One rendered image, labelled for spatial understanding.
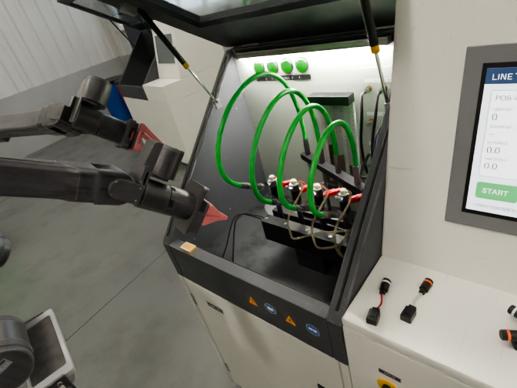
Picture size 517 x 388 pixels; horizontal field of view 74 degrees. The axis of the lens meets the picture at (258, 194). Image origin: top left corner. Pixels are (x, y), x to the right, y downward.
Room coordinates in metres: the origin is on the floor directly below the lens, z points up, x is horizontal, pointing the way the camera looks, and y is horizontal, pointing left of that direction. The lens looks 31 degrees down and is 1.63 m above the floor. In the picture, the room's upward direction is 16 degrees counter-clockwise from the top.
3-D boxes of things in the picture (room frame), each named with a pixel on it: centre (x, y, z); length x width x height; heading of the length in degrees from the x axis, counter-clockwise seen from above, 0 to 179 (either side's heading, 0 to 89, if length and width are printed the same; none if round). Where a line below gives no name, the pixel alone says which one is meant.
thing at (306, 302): (0.76, 0.12, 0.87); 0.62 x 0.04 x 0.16; 43
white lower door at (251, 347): (0.75, 0.14, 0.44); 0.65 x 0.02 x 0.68; 43
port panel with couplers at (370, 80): (0.92, -0.41, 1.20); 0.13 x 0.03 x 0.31; 43
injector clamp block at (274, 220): (0.83, -0.13, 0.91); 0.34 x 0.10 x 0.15; 43
